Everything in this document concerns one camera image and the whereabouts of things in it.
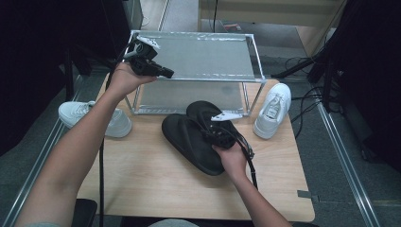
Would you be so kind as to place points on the black curtain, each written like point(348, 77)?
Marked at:
point(372, 63)
point(38, 47)

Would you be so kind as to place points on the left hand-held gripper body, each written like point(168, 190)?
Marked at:
point(143, 60)

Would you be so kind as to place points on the metal shoe rack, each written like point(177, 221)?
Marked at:
point(201, 56)

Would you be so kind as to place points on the metal floor rail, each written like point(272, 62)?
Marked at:
point(34, 164)
point(346, 167)

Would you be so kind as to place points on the grey tape piece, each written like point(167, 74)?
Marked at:
point(308, 195)

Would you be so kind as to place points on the white sneaker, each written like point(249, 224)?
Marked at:
point(118, 126)
point(272, 110)

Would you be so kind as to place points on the black tripod stand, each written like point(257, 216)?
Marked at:
point(296, 67)

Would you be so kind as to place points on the person's left hand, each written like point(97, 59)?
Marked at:
point(123, 80)

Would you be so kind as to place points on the grey metal cabinet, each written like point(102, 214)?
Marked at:
point(134, 14)

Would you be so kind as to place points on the person's grey clothing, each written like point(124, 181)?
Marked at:
point(171, 223)

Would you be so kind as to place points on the small red object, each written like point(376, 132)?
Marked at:
point(232, 27)

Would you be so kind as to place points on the black chair armrest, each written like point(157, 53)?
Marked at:
point(84, 213)

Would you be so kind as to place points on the wooden cabinet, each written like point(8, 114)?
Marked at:
point(271, 12)

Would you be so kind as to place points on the person's right hand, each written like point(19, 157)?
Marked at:
point(235, 162)

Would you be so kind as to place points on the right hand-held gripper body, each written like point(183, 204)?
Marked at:
point(222, 134)

